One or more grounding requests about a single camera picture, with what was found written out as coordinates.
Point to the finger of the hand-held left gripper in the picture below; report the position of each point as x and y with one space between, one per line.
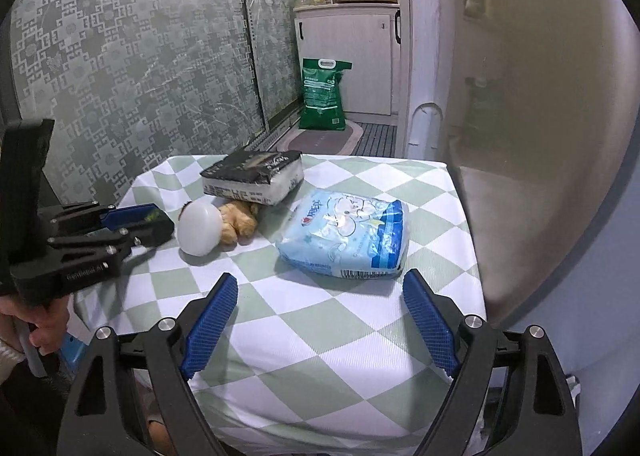
152 232
127 216

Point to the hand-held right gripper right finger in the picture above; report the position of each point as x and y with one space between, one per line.
430 326

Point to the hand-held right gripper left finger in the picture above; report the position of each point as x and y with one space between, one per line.
210 331

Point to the green rice bag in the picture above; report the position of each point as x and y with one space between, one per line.
322 94

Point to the white egg-shaped ball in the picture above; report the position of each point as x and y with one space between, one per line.
199 228

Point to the white kitchen cabinet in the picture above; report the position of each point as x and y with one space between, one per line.
350 56

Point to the narrow patterned glass sliding door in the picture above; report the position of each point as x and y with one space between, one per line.
275 31

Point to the grey refrigerator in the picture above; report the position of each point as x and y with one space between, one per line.
540 136

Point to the oval grey floor mat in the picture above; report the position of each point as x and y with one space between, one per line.
320 140

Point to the person's left forearm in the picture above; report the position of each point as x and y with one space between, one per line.
9 358

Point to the black and white packet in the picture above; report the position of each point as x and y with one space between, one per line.
252 176

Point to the person's left hand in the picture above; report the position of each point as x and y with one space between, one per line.
47 328

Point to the ginger root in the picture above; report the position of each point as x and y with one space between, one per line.
237 223

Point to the light blue tissue pack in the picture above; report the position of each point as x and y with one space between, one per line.
345 236

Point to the wide patterned glass sliding door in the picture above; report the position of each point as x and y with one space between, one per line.
135 76

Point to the green white checkered tablecloth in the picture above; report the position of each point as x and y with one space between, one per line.
310 336

